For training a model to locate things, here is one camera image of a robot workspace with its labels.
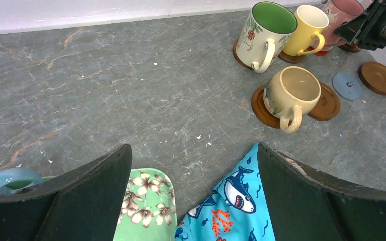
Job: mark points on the blue round coaster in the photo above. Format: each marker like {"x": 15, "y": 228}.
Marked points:
{"x": 347, "y": 86}

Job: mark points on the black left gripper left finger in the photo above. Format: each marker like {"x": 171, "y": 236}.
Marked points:
{"x": 23, "y": 212}

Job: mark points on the green inside floral mug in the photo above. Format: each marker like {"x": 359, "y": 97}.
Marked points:
{"x": 267, "y": 30}

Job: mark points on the yellow mug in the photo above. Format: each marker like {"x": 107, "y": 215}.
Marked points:
{"x": 308, "y": 37}

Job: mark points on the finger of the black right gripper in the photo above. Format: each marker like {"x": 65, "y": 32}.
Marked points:
{"x": 357, "y": 31}

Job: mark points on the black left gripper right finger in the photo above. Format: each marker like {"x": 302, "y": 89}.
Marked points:
{"x": 307, "y": 204}

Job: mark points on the blue shark print cloth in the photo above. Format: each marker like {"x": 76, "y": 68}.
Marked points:
{"x": 235, "y": 210}

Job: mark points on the small cup orange inside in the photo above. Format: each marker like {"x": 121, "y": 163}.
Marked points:
{"x": 13, "y": 179}

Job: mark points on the pink mug maroon inside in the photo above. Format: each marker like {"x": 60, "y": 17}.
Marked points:
{"x": 339, "y": 12}

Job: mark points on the green floral tray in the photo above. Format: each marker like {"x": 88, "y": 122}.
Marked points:
{"x": 146, "y": 206}

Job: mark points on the beige mug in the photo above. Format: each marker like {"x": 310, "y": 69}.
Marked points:
{"x": 291, "y": 94}

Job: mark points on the dark brown round coaster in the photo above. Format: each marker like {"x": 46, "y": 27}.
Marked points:
{"x": 291, "y": 59}

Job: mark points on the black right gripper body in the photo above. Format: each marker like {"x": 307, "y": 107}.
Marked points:
{"x": 379, "y": 28}

